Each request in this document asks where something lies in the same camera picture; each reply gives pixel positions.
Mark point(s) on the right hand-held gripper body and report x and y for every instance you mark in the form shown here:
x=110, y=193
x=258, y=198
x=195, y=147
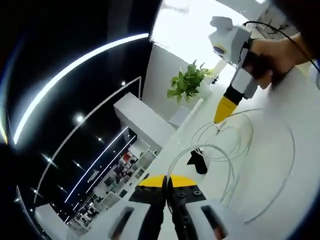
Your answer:
x=232, y=42

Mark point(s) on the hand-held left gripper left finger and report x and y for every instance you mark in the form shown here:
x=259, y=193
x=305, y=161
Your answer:
x=147, y=197

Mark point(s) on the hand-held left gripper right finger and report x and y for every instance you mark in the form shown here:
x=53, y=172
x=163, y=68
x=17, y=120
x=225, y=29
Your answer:
x=185, y=200

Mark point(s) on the white desktop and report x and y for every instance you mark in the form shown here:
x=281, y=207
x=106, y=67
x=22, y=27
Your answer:
x=270, y=180

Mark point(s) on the person's right hand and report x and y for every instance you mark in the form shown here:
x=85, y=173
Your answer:
x=272, y=55

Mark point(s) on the small black gadget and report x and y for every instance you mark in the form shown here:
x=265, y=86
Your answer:
x=215, y=79

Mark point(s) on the white leaning board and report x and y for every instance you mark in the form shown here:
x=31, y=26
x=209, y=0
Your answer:
x=185, y=113

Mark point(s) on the potted green plant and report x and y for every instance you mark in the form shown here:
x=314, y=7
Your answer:
x=187, y=80

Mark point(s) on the recessed ceiling air vent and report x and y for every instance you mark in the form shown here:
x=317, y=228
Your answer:
x=93, y=176

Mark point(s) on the white square pillar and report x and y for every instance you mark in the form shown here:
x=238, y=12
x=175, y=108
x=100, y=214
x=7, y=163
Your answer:
x=142, y=122

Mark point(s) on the curved ceiling light strip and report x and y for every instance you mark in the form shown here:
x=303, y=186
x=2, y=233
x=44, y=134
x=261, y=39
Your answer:
x=75, y=67

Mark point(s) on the red wall panel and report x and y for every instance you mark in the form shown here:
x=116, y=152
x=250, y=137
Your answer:
x=127, y=157

